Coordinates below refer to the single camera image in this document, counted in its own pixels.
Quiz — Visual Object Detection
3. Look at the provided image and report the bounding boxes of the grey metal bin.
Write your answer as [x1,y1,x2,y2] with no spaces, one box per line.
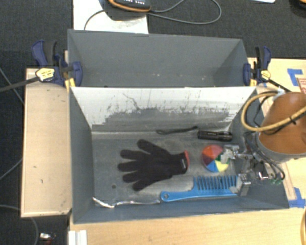
[67,29,290,225]

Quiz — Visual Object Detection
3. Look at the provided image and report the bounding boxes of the blue comb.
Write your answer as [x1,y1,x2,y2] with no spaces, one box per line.
[160,175,239,203]

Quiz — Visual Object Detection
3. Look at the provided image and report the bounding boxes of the pale wood board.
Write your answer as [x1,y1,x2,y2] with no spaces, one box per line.
[20,68,73,218]

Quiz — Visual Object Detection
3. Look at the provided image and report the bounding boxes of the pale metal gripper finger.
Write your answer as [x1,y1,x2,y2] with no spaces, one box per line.
[220,144,240,164]
[235,173,252,198]

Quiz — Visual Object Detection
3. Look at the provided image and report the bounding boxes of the multicolour ball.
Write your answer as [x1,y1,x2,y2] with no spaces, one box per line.
[201,144,231,174]

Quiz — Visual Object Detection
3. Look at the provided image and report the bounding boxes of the black flashlight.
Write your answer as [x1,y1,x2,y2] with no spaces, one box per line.
[197,130,233,142]

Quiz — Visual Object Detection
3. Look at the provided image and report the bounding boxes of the black glove with red cuff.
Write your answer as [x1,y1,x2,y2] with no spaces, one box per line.
[117,139,190,191]

